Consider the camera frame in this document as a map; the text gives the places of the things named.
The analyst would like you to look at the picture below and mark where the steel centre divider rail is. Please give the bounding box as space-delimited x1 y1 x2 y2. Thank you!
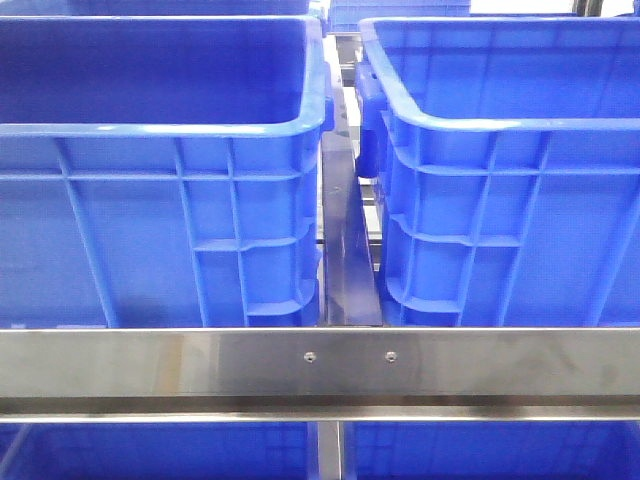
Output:
321 131 383 327

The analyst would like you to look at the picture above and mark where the blue bin lower left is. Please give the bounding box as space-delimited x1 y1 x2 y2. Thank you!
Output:
1 423 319 479

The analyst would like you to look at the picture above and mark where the blue bin lower right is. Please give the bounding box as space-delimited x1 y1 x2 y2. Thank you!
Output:
347 421 639 479

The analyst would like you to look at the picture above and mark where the blue plastic bin right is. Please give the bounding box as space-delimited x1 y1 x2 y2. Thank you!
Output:
355 16 639 327

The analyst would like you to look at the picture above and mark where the blue bin rear right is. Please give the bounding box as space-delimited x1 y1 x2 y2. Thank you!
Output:
328 0 471 33

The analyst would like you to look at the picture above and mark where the stainless steel front rail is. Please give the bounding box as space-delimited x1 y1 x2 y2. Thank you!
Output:
1 327 639 423

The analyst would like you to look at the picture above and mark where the blue bin rear left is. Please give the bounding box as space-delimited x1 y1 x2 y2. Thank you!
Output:
1 0 327 17

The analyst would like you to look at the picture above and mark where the blue plastic bin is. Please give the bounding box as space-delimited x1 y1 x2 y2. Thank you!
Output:
355 16 639 327
1 16 333 329

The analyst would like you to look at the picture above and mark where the blue plastic bin left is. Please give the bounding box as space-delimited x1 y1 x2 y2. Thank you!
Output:
1 16 333 329

